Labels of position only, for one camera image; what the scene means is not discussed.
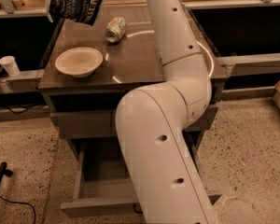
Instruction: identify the black floor cable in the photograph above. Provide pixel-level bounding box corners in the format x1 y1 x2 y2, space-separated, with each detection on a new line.
0 161 37 224

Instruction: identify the open grey middle drawer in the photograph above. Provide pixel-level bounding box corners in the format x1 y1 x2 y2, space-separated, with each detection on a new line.
61 135 221 224

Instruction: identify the blue chip bag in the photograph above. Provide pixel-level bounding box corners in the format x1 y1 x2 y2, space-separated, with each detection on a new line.
45 0 104 26

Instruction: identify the crushed soda can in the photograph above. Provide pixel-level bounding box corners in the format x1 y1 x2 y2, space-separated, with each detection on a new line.
105 17 127 44

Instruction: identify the black middle drawer handle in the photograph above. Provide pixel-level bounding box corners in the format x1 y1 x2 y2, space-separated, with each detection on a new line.
133 203 143 214

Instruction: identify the closed grey upper drawer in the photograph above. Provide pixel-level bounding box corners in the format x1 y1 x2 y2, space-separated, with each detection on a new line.
50 105 218 139

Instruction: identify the white paper cup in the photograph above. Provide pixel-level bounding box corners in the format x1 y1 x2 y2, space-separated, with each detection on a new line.
0 56 20 77

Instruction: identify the white bowl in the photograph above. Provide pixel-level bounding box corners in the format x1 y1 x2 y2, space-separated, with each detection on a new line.
55 47 103 77

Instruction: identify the grey drawer cabinet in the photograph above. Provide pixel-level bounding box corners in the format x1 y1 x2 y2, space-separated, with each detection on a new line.
37 4 230 161

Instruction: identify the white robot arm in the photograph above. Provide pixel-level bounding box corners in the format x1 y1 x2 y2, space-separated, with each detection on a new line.
116 0 218 224

